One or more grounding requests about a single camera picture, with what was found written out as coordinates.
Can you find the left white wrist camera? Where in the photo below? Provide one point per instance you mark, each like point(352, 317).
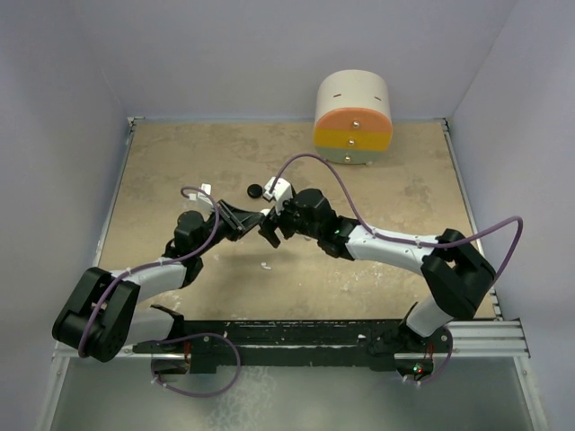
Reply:
point(201, 199)

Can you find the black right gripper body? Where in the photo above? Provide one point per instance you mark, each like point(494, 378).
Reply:
point(313, 231)

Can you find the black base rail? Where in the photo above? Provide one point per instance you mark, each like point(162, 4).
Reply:
point(380, 345)

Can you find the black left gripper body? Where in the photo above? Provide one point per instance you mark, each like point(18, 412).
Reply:
point(226, 231)

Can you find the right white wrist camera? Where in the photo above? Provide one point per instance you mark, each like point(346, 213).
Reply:
point(279, 191)

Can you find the white round drawer cabinet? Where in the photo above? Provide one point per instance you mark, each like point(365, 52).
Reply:
point(352, 122)

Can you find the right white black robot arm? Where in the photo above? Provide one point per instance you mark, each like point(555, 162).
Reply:
point(458, 278)

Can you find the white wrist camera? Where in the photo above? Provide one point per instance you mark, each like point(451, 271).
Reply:
point(279, 191)
point(201, 199)

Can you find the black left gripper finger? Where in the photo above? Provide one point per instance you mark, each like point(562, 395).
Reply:
point(229, 214)
point(267, 229)
point(249, 221)

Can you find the black round earbud case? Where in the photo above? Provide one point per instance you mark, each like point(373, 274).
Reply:
point(254, 191)

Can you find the aluminium frame rail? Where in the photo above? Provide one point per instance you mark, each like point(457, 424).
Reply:
point(483, 337)

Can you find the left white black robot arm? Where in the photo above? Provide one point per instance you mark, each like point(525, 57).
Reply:
point(99, 317)

